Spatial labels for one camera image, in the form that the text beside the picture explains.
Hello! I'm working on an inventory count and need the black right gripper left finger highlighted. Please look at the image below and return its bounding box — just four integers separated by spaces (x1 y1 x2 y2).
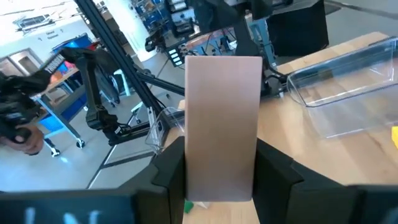
119 136 187 224

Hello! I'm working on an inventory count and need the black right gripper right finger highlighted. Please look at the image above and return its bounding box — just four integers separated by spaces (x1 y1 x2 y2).
253 139 358 224

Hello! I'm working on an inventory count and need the small green wooden block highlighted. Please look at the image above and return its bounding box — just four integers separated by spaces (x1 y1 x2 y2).
183 200 195 215

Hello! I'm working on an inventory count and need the plain wooden rectangular block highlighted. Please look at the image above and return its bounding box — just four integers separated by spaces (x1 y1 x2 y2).
184 55 264 202

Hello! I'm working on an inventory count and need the clear plastic bin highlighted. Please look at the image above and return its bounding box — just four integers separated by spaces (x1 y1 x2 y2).
285 35 398 139
144 106 187 155

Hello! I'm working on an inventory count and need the grey wheeled workbench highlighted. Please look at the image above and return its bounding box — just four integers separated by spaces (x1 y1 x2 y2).
30 67 90 158

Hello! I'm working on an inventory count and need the person's hand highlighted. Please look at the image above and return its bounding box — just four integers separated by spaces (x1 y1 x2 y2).
0 123 45 156

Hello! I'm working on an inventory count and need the large black box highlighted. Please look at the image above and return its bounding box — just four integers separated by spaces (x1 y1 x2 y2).
266 0 330 57

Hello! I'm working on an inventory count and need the blue storage crate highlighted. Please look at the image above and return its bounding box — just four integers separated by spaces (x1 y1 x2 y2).
51 33 94 55

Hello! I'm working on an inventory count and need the black aluminium rig frame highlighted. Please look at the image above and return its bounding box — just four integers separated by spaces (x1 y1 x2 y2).
73 0 187 147

